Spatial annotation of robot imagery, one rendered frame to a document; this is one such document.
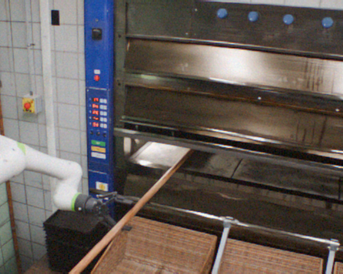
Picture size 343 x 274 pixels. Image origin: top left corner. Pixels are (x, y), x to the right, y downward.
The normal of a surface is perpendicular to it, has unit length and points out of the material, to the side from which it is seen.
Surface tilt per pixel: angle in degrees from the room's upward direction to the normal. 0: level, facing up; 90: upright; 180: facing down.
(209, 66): 70
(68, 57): 90
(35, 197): 90
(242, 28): 90
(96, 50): 90
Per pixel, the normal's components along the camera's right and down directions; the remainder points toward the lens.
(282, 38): -0.39, 0.38
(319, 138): -0.36, 0.05
